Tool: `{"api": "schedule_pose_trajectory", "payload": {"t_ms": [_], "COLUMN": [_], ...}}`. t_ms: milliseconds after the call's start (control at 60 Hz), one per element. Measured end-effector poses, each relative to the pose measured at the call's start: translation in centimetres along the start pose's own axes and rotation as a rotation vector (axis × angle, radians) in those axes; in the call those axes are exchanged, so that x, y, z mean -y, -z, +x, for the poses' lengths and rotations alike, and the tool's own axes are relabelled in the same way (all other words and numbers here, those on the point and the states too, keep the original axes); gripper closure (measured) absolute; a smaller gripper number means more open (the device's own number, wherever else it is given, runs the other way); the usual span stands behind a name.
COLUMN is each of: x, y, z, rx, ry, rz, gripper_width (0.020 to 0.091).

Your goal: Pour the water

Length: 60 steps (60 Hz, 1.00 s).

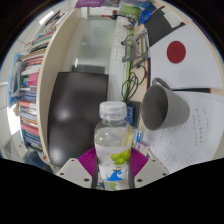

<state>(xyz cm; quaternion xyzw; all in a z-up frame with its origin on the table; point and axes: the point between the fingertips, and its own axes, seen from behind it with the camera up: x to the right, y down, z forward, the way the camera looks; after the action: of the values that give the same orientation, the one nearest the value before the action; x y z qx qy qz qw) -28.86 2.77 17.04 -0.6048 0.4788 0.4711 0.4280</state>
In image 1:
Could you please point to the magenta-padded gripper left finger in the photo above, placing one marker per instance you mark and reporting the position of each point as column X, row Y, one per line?
column 73, row 171

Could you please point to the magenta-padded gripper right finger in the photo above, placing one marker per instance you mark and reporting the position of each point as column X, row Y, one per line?
column 150, row 171

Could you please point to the clear plastic water bottle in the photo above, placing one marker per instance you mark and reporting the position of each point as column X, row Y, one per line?
column 112, row 136

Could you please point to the black computer monitor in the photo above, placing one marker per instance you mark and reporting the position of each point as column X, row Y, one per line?
column 76, row 113

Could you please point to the blue printed packet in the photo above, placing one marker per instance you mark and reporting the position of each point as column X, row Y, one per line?
column 130, row 115

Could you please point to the grey mug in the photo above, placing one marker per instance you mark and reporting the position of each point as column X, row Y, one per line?
column 170, row 110

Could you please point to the flat round red coaster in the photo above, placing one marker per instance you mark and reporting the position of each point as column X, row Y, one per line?
column 176, row 52

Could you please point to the grey metal laptop stand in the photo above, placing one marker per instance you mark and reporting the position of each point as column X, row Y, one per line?
column 135, row 46

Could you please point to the black desk mat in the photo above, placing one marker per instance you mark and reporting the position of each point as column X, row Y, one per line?
column 160, row 28

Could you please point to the small white paper stack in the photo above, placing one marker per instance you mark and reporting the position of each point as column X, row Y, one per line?
column 173, row 16

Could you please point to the purple hanging banner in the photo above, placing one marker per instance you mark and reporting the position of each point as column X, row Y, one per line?
column 88, row 3

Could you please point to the wall shelf with books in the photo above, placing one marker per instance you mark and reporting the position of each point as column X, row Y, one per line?
column 33, row 83

